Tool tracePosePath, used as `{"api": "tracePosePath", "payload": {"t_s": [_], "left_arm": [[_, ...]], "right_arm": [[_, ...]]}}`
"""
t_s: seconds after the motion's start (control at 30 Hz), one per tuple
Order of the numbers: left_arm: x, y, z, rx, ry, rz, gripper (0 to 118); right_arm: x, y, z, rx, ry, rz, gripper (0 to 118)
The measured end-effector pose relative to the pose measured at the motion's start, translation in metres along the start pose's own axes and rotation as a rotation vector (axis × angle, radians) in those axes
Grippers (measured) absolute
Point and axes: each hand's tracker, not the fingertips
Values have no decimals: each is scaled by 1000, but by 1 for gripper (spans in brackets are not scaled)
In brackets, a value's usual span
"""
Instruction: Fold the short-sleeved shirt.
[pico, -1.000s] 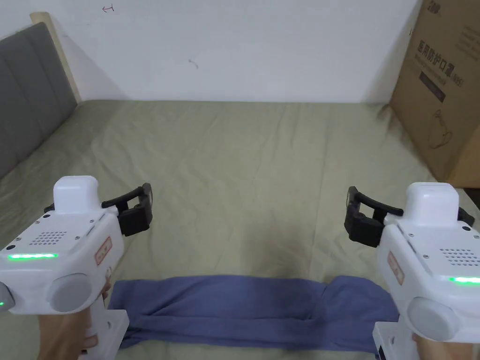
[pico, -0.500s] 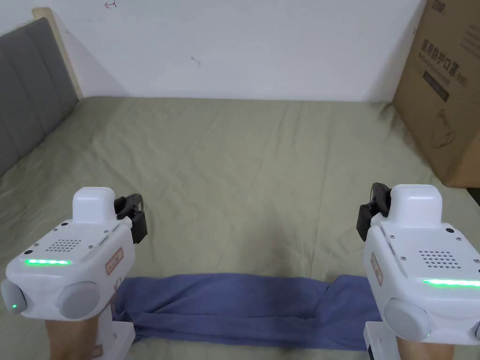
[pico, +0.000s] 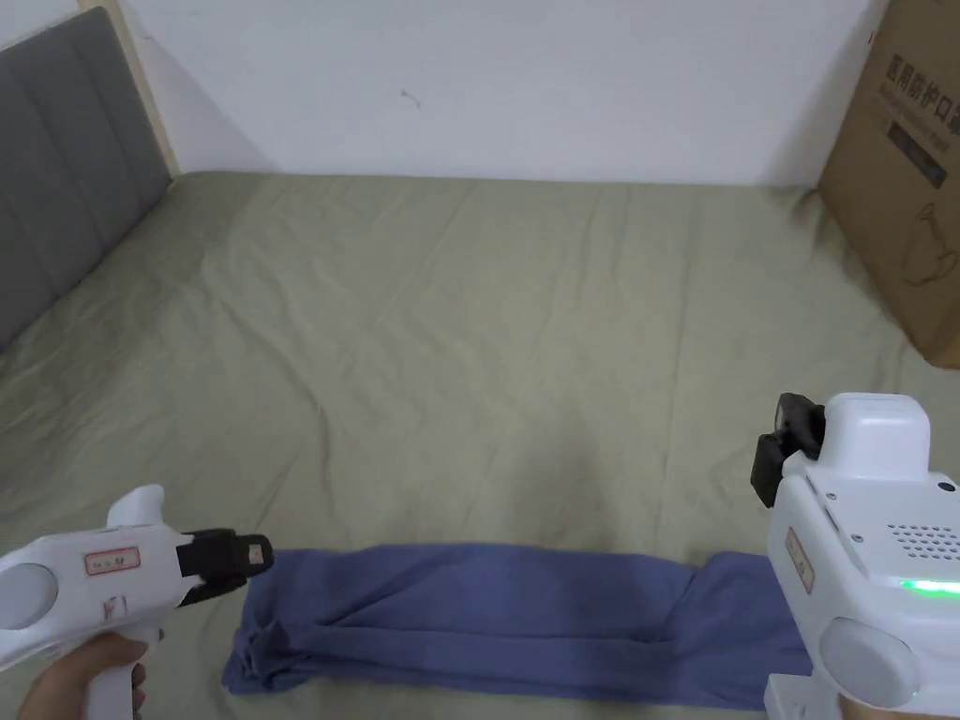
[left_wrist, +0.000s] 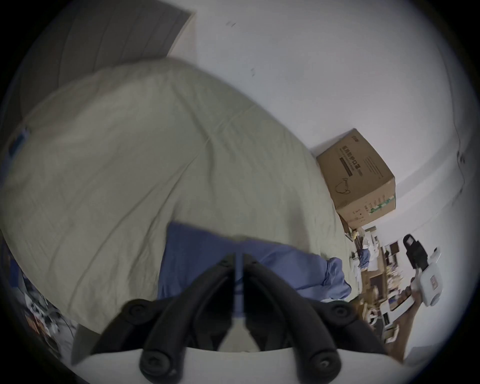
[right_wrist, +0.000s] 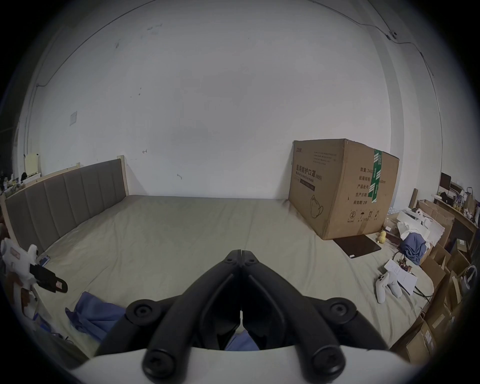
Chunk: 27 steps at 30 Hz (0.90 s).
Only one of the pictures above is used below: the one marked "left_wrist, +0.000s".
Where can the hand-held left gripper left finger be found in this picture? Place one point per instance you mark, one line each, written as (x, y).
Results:
(168, 330)

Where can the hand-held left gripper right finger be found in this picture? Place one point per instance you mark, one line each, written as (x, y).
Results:
(296, 322)

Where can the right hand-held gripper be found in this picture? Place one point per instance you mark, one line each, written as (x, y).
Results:
(431, 285)

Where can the blue garment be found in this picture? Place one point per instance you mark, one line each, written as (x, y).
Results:
(195, 258)

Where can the person's right forearm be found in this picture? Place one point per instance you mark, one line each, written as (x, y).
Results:
(401, 333)

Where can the person's right hand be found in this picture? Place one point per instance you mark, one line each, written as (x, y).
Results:
(408, 296)

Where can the cluttered wooden shelf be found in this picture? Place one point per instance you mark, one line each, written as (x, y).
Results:
(378, 277)

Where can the brown cardboard carton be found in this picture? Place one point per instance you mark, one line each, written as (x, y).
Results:
(360, 176)

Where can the grey panelled door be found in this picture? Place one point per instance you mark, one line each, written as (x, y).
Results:
(112, 37)

